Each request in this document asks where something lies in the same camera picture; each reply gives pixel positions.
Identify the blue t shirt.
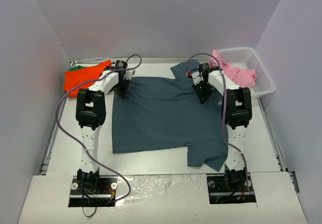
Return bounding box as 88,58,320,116
112,62,228,171

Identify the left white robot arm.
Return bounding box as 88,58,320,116
76,60,133,193

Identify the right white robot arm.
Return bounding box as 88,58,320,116
190,63,252,190

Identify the orange folded t shirt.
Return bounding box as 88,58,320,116
63,60,112,92

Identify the pink t shirt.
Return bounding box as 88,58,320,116
212,50,257,88

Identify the green folded t shirt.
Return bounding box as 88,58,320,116
68,65,86,71

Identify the white plastic basket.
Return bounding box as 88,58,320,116
217,47,276,98

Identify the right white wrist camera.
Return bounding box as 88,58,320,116
186,71,204,85

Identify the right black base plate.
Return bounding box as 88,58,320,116
206,174,256,205

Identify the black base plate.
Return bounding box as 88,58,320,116
68,176,118,207
206,174,256,205

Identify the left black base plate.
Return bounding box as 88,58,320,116
68,176,118,207

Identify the thin black cable loop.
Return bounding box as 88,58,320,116
82,205,99,219

